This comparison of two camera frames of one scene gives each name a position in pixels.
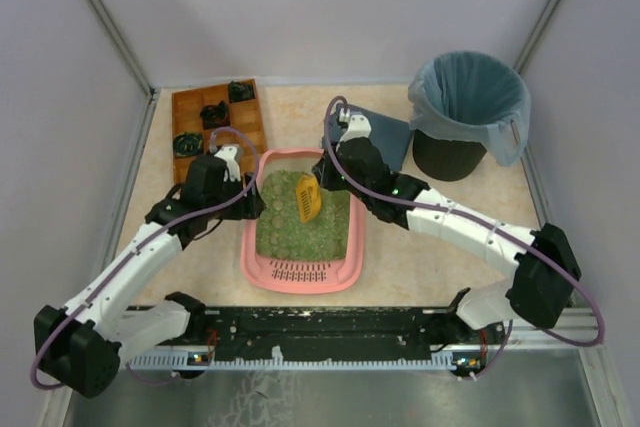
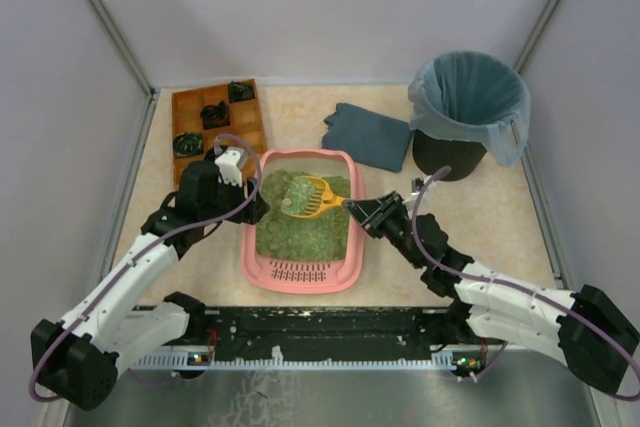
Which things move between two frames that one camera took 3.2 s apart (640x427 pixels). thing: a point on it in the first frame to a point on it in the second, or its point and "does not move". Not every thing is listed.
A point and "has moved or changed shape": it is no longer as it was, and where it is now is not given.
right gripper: (324, 173) to (383, 215)
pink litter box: (301, 277) does not move
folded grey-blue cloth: (389, 135) does not move
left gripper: (251, 195) does not move
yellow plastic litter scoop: (308, 197) has moved or changed shape
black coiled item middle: (214, 116) does not move
